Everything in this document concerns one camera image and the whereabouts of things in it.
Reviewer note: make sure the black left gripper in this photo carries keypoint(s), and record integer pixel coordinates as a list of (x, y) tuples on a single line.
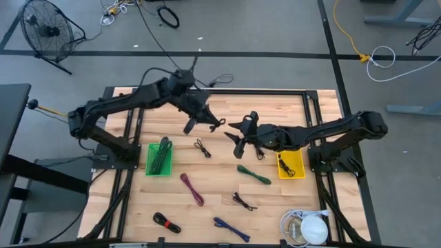
[(194, 103)]

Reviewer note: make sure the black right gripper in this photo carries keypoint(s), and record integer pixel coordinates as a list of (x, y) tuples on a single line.
[(262, 136)]

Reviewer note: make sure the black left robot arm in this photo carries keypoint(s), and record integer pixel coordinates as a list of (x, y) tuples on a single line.
[(120, 103)]

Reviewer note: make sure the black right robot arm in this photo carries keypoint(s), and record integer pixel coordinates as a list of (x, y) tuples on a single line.
[(327, 132)]

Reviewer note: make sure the green plastic basket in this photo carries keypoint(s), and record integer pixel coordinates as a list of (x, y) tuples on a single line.
[(167, 170)]

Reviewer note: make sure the yellow plastic basket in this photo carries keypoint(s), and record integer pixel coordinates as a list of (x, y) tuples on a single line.
[(298, 170)]

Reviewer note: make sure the round clear disc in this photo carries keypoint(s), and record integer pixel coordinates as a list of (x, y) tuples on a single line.
[(295, 229)]

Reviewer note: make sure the white dome device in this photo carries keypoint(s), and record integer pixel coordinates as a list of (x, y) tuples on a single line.
[(314, 230)]

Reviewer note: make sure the wooden stick with black knob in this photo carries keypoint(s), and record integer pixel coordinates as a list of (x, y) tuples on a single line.
[(32, 104)]

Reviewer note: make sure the grey cabinet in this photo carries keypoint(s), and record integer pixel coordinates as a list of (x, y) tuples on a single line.
[(51, 203)]

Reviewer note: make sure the black floor fan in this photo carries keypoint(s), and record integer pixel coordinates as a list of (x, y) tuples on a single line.
[(48, 31)]

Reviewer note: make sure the black desk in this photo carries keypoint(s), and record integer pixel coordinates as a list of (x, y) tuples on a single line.
[(12, 113)]

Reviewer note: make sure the grey desk leg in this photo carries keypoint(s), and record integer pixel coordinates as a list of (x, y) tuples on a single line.
[(396, 20)]

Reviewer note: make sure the black aluminium table frame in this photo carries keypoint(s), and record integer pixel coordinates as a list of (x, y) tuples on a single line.
[(258, 92)]

